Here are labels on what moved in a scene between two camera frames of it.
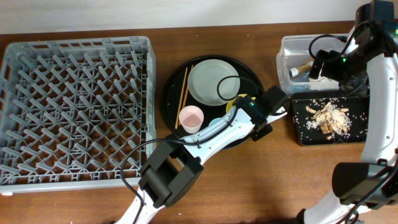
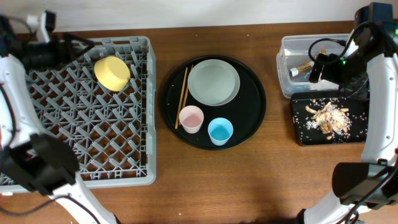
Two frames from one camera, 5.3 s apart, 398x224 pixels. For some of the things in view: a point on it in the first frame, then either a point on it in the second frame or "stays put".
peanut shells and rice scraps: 331,119 stays put
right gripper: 328,70 stays put
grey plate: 204,77 stays put
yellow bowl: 230,104 -> 112,73
